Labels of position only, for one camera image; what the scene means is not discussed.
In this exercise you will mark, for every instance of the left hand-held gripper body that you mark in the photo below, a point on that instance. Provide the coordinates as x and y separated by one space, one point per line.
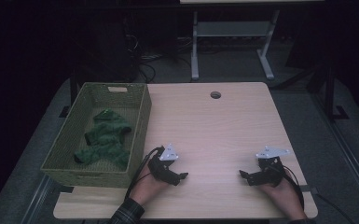
163 168

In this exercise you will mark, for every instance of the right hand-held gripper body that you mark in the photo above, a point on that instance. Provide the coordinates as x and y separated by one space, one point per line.
270 174

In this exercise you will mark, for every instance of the green woven basket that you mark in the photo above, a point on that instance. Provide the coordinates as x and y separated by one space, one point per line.
71 130

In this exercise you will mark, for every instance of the person's left hand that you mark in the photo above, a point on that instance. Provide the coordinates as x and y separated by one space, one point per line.
146 188

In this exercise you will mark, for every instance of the person's right hand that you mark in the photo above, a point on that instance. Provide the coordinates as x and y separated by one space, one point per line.
287 197

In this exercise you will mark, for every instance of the black metal stand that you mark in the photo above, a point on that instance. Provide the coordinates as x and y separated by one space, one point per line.
329 93

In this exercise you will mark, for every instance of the white metal desk frame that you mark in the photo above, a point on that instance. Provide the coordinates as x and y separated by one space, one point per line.
233 28

